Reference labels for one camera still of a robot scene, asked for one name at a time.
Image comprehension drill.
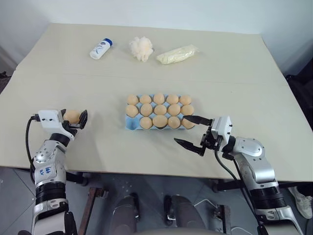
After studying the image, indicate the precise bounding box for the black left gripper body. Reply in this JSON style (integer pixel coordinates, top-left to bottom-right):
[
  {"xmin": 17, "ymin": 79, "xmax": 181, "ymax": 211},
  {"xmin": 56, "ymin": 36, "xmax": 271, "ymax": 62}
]
[{"xmin": 62, "ymin": 119, "xmax": 82, "ymax": 135}]

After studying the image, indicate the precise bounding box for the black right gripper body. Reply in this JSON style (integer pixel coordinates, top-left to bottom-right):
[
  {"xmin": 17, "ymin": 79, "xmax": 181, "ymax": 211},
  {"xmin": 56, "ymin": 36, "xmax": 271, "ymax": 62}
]
[{"xmin": 200, "ymin": 118, "xmax": 224, "ymax": 151}]

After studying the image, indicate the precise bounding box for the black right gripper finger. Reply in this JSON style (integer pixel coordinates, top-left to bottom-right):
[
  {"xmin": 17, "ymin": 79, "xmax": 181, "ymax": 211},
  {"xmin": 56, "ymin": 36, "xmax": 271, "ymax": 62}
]
[
  {"xmin": 174, "ymin": 138, "xmax": 205, "ymax": 157},
  {"xmin": 182, "ymin": 115, "xmax": 214, "ymax": 126}
]

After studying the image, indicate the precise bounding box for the blue egg carton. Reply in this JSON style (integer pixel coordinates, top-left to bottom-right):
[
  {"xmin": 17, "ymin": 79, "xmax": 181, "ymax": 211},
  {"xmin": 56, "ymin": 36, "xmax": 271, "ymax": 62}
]
[{"xmin": 124, "ymin": 94, "xmax": 197, "ymax": 131}]

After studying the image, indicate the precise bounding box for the black table leg with caster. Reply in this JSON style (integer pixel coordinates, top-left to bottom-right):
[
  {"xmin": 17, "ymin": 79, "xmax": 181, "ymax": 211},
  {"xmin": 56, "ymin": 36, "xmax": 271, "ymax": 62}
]
[
  {"xmin": 65, "ymin": 171, "xmax": 90, "ymax": 187},
  {"xmin": 210, "ymin": 179, "xmax": 246, "ymax": 193}
]

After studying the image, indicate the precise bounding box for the clear bag of pale grains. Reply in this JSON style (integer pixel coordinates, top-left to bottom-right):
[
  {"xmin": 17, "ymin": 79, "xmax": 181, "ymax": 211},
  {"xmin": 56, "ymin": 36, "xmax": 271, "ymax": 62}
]
[{"xmin": 156, "ymin": 44, "xmax": 200, "ymax": 66}]

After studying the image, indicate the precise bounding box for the white bottle with blue cap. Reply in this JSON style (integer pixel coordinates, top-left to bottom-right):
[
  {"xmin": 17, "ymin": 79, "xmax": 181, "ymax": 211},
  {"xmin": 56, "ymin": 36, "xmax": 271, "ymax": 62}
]
[{"xmin": 89, "ymin": 38, "xmax": 113, "ymax": 60}]

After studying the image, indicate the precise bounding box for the white mesh bath sponge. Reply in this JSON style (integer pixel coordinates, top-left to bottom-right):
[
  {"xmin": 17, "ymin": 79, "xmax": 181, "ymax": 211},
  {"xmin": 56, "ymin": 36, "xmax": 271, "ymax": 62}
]
[{"xmin": 129, "ymin": 36, "xmax": 154, "ymax": 63}]

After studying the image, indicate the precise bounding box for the white sneaker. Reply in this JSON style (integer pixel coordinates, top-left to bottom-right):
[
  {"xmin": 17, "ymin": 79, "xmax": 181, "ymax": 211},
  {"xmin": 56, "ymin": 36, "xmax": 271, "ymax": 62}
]
[{"xmin": 288, "ymin": 186, "xmax": 311, "ymax": 219}]

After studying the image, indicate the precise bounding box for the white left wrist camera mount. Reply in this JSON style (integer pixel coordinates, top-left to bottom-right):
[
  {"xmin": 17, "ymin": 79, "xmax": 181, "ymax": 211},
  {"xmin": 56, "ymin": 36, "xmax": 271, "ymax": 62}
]
[{"xmin": 38, "ymin": 110, "xmax": 78, "ymax": 136}]

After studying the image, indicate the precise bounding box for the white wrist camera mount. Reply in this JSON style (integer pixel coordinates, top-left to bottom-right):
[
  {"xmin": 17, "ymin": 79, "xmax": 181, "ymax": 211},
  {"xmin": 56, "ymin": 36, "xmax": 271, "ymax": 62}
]
[
  {"xmin": 38, "ymin": 110, "xmax": 78, "ymax": 136},
  {"xmin": 210, "ymin": 116, "xmax": 233, "ymax": 143}
]

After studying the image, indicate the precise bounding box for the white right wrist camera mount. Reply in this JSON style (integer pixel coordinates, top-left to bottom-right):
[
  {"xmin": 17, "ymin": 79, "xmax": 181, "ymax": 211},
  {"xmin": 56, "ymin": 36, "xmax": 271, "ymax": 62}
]
[{"xmin": 210, "ymin": 116, "xmax": 233, "ymax": 143}]

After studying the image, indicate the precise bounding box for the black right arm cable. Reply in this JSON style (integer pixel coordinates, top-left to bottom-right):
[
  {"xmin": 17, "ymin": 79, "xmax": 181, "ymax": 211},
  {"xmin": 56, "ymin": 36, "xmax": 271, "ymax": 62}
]
[{"xmin": 214, "ymin": 147, "xmax": 264, "ymax": 227}]

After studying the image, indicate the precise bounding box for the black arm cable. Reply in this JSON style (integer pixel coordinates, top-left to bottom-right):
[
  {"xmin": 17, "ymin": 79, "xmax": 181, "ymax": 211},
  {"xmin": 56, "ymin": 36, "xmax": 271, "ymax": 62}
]
[
  {"xmin": 214, "ymin": 147, "xmax": 264, "ymax": 227},
  {"xmin": 25, "ymin": 113, "xmax": 41, "ymax": 184}
]

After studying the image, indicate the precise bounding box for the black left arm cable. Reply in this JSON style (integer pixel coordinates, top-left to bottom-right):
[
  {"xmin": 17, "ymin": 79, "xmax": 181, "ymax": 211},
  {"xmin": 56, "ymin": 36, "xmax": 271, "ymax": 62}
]
[{"xmin": 25, "ymin": 113, "xmax": 41, "ymax": 184}]

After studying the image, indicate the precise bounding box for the white floor cable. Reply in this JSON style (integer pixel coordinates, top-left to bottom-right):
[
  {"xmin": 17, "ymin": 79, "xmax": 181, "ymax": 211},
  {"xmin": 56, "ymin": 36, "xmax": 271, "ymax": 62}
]
[{"xmin": 192, "ymin": 197, "xmax": 221, "ymax": 214}]

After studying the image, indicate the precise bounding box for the rusty metal frame bar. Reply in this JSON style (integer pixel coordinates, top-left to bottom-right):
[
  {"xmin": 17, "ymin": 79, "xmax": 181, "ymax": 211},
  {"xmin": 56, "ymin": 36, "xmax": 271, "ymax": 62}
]
[
  {"xmin": 78, "ymin": 187, "xmax": 110, "ymax": 235},
  {"xmin": 214, "ymin": 204, "xmax": 232, "ymax": 235}
]

